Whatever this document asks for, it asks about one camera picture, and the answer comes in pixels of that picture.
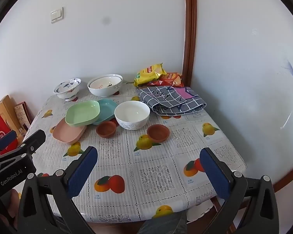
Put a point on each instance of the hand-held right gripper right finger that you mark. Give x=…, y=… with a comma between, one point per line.
x=214, y=173

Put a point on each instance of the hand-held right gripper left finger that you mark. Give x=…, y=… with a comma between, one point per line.
x=83, y=173

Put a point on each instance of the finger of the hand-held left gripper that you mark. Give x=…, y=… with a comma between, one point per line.
x=6, y=139
x=35, y=137

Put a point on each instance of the pink square plate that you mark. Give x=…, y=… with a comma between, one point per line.
x=68, y=134

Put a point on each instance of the small brown bowl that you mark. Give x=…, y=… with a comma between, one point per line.
x=106, y=129
x=158, y=132

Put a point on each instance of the green square plate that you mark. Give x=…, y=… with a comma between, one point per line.
x=81, y=113

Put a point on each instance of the teal square plate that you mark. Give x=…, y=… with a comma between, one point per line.
x=107, y=111

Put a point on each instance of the person's left hand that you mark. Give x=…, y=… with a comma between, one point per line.
x=14, y=202

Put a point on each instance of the fruit printed tablecloth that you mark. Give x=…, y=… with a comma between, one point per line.
x=161, y=175

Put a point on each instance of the blue patterned white bowl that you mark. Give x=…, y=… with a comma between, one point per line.
x=68, y=89

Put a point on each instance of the wooden baseboard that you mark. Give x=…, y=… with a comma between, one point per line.
x=288, y=178

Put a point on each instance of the plain white bowl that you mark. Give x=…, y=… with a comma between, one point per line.
x=131, y=114

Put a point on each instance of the large white bowl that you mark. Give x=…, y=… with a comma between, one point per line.
x=102, y=91

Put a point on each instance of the grey checked cloth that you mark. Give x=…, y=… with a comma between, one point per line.
x=171, y=100

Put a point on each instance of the white bowl with orange print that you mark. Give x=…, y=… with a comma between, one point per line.
x=103, y=82

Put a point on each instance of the red snack packet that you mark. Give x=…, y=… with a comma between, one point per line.
x=172, y=79

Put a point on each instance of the yellow snack packet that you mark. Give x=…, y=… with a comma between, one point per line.
x=149, y=75

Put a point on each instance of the white light switch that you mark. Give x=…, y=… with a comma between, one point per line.
x=56, y=15

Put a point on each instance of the wooden door frame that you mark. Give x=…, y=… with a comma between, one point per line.
x=189, y=29

